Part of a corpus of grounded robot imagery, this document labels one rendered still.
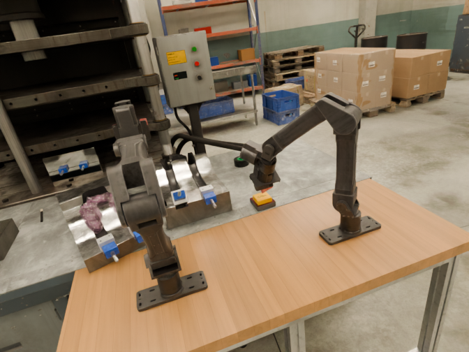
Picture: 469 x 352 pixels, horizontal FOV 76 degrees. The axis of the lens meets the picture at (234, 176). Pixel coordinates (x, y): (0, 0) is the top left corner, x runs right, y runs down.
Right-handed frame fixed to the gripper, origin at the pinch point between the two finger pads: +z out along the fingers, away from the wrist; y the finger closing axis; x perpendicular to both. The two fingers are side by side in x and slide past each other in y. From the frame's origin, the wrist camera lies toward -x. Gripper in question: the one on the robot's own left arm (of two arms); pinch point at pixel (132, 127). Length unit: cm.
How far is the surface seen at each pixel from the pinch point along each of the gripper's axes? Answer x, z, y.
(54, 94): -10, 73, 36
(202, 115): 79, 363, -90
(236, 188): 39, 11, -36
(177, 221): 37.4, -5.8, -6.7
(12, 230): 35, 22, 58
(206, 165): 28.2, 20.5, -26.3
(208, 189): 28.1, -4.9, -20.9
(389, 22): -5, 602, -667
